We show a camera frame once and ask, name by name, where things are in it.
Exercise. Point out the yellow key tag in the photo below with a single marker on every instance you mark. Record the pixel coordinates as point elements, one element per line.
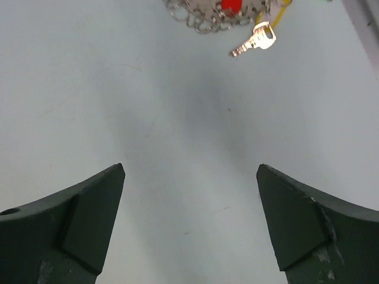
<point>272,11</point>

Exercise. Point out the red key tag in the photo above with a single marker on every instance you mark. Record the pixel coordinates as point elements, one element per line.
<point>231,6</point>

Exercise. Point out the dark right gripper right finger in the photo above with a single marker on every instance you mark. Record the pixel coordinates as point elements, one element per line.
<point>317,237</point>

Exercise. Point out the silver key on yellow tag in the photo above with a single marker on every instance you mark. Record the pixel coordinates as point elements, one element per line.
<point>263,37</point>

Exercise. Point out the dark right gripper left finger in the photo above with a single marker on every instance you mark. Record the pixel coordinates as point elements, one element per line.
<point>63,237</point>

